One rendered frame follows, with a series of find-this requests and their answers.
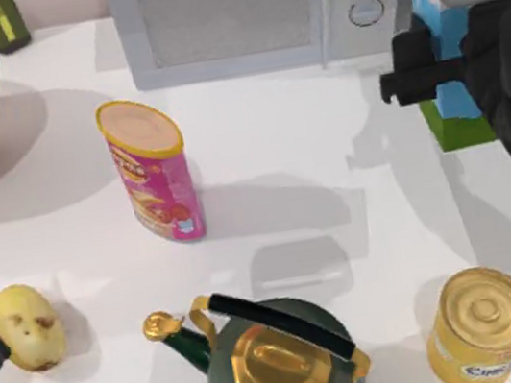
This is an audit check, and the yellow potato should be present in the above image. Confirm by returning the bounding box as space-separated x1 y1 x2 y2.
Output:
0 276 71 379

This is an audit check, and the yellow can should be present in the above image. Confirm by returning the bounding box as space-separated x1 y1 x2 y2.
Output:
414 261 511 383

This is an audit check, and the green bottle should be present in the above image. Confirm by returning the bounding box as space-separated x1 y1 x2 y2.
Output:
0 0 35 57

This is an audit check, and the pale microwave door handle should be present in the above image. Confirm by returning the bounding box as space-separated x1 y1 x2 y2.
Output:
311 0 345 70

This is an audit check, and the pale round microwave knob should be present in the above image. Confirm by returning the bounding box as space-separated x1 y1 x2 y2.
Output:
345 0 389 31

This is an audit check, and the green and gold kettle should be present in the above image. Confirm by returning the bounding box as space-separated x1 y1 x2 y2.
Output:
137 270 376 383

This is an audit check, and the pink snack tube can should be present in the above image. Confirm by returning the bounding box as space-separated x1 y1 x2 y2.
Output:
92 89 209 256

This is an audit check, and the blue and white milk carton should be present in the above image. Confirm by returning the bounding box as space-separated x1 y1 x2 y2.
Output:
401 0 511 156

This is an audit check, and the pale microwave oven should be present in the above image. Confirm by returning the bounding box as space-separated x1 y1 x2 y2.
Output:
105 0 424 103

